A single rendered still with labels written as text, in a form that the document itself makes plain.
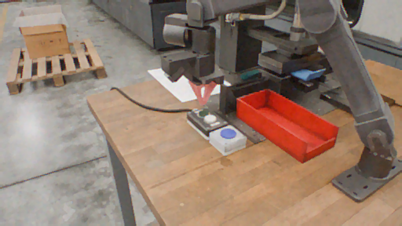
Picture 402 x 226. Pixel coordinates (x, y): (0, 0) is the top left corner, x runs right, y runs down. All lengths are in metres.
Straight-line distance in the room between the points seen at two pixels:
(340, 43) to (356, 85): 0.09
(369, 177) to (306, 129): 0.21
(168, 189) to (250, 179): 0.18
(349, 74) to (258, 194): 0.29
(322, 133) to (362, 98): 0.21
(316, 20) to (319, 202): 0.35
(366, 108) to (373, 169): 0.14
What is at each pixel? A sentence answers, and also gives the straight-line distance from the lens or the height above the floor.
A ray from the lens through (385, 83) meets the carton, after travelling 1.11.
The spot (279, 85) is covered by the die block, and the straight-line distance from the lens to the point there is 0.92.
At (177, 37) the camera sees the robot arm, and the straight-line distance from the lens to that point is 0.72.
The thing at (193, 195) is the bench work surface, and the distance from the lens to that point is 0.61.
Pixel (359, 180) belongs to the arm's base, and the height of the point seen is 0.91.
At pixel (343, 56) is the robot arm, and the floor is 1.16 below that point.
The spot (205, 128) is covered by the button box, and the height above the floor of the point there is 0.93.
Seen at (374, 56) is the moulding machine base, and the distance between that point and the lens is 1.54.
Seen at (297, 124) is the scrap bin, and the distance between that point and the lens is 0.85.
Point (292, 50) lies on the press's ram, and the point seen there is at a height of 1.06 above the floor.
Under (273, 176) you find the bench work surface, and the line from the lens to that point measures 0.67.
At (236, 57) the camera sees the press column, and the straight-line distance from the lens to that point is 1.12.
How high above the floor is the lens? 1.34
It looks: 31 degrees down
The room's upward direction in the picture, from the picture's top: straight up
